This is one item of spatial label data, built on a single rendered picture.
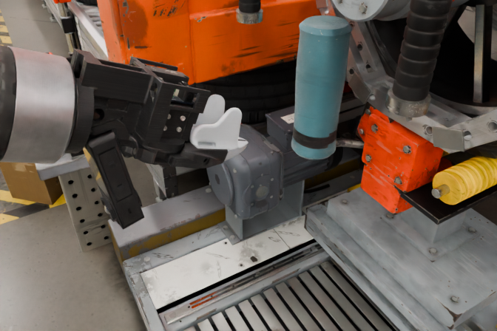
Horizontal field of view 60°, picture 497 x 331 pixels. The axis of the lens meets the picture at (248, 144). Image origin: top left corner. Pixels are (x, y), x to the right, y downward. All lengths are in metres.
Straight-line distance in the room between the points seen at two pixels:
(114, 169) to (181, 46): 0.60
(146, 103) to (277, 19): 0.73
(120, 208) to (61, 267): 0.94
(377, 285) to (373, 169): 0.32
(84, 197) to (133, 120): 0.87
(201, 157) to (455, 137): 0.44
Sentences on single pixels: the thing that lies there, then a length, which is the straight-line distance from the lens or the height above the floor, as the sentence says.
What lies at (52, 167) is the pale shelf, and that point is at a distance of 0.96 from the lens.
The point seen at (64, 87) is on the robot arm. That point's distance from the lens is 0.35.
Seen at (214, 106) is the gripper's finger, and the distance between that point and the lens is 0.48.
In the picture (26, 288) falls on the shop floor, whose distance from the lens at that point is 1.37.
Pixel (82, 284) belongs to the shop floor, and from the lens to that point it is 1.32.
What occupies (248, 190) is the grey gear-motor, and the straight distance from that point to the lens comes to 0.99.
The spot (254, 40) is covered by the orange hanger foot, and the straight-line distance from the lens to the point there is 1.08.
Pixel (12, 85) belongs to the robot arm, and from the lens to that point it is 0.34.
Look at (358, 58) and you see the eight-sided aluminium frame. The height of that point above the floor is 0.65.
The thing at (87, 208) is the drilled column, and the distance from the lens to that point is 1.29.
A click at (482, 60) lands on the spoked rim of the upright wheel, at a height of 0.69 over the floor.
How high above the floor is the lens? 0.97
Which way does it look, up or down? 34 degrees down
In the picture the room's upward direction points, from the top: straight up
